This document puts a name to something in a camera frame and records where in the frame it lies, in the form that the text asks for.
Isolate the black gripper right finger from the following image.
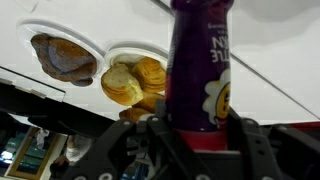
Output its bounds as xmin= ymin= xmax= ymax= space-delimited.
xmin=227 ymin=108 xmax=320 ymax=180

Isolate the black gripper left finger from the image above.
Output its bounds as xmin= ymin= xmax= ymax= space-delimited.
xmin=61 ymin=99 xmax=214 ymax=180

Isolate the purple container with red lid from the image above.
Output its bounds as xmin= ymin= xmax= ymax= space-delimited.
xmin=165 ymin=0 xmax=235 ymax=152

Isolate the golden croissant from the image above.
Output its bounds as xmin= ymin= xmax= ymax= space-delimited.
xmin=118 ymin=107 xmax=152 ymax=123
xmin=132 ymin=92 xmax=166 ymax=114

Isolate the white round plate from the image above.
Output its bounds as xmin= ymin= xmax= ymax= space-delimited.
xmin=16 ymin=20 xmax=106 ymax=68
xmin=104 ymin=45 xmax=170 ymax=72

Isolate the dark chocolate bread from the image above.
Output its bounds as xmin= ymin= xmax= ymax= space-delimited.
xmin=30 ymin=33 xmax=99 ymax=88

